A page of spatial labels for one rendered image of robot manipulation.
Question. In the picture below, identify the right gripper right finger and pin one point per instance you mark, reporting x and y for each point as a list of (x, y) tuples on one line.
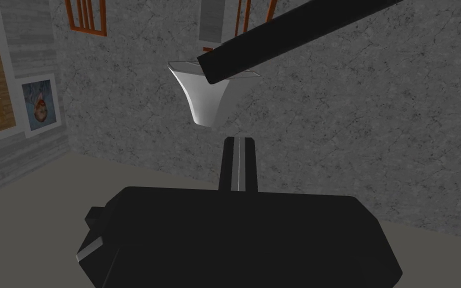
[(249, 168)]

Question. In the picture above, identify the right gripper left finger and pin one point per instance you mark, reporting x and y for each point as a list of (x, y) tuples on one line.
[(227, 168)]

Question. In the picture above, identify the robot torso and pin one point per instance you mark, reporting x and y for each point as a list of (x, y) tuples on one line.
[(206, 100)]

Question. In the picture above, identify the black square bar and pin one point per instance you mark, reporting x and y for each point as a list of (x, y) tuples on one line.
[(278, 38)]

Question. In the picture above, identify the orange wooden chair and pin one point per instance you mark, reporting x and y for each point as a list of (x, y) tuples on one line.
[(86, 18), (246, 16)]

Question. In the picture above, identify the white framed wall picture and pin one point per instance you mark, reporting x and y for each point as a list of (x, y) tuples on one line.
[(38, 104)]

